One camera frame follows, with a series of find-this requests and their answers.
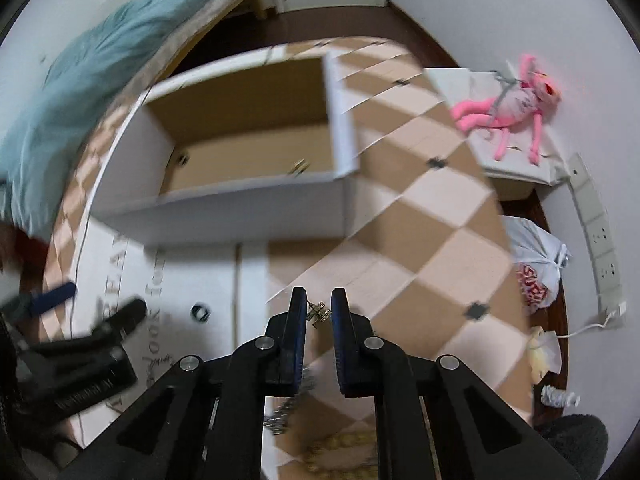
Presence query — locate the dark fuzzy stool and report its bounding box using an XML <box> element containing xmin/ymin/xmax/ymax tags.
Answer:
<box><xmin>534</xmin><ymin>414</ymin><xmax>608</xmax><ymax>479</ymax></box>

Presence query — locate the small gold earring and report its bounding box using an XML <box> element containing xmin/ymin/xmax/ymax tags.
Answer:
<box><xmin>288</xmin><ymin>158</ymin><xmax>310</xmax><ymax>177</ymax></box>
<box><xmin>306</xmin><ymin>301</ymin><xmax>331</xmax><ymax>328</ymax></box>

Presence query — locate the checkered printed tablecloth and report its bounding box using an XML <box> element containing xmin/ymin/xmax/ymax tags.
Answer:
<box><xmin>37</xmin><ymin>34</ymin><xmax>536</xmax><ymax>480</ymax></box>

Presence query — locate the white plastic shopping bag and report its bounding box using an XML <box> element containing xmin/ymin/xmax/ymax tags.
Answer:
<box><xmin>501</xmin><ymin>216</ymin><xmax>572</xmax><ymax>314</ymax></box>

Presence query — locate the patterned bed mattress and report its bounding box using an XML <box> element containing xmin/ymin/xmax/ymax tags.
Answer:
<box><xmin>98</xmin><ymin>0</ymin><xmax>266</xmax><ymax>126</ymax></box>

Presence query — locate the yellow packaged item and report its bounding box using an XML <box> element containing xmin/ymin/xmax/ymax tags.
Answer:
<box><xmin>526</xmin><ymin>326</ymin><xmax>563</xmax><ymax>385</ymax></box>

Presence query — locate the small gold earring in box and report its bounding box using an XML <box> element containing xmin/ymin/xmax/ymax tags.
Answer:
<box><xmin>288</xmin><ymin>158</ymin><xmax>310</xmax><ymax>177</ymax></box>

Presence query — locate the pink panther plush toy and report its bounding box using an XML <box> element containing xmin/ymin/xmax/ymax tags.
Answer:
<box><xmin>450</xmin><ymin>54</ymin><xmax>561</xmax><ymax>166</ymax></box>

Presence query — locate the teal blue duvet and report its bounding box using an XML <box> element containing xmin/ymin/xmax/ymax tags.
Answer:
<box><xmin>1</xmin><ymin>0</ymin><xmax>210</xmax><ymax>240</ymax></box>

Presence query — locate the white charger cable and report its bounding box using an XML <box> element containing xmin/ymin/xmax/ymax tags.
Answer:
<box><xmin>554</xmin><ymin>300</ymin><xmax>629</xmax><ymax>339</ymax></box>

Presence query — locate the crumpled white paper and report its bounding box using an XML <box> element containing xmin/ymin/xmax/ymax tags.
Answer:
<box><xmin>540</xmin><ymin>385</ymin><xmax>580</xmax><ymax>408</ymax></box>

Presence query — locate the grey cloth covered box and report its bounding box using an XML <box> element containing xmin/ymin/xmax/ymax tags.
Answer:
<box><xmin>424</xmin><ymin>68</ymin><xmax>568</xmax><ymax>202</ymax></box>

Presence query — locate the white cardboard box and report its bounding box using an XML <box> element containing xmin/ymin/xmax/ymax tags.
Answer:
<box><xmin>90</xmin><ymin>53</ymin><xmax>358</xmax><ymax>247</ymax></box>

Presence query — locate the white wall socket strip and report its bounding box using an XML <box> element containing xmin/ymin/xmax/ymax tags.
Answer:
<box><xmin>567</xmin><ymin>153</ymin><xmax>627</xmax><ymax>330</ymax></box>

